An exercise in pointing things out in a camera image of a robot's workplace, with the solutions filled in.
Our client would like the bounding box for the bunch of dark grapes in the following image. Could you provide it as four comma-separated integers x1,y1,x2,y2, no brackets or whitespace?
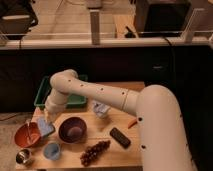
80,140,111,167

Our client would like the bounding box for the metal spoon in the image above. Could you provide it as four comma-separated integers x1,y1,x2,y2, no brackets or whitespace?
26,120,33,143

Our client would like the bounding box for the metal cup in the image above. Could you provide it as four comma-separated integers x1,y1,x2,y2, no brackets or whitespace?
16,149,31,165

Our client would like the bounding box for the orange bowl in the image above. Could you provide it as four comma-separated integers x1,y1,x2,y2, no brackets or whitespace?
14,122,41,148

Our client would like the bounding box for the blue sponge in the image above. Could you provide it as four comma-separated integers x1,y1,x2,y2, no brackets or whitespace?
37,117,55,138

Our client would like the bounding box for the crumpled white blue packet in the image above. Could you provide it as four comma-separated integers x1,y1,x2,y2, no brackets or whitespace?
92,101,110,118

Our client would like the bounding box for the green plastic tray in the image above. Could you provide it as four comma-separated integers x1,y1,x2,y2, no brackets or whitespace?
34,76,87,110

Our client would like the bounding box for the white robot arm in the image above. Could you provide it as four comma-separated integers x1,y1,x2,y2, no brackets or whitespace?
44,69,198,171

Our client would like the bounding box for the black remote control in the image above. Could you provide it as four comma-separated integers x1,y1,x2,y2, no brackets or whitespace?
110,128,131,148

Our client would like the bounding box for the light blue cup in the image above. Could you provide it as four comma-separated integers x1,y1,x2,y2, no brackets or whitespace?
43,143,61,161

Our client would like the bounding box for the grey metal post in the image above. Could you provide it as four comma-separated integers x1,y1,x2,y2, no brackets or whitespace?
90,9,100,45

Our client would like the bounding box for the purple bowl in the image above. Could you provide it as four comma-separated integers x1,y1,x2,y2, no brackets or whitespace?
58,117,87,143

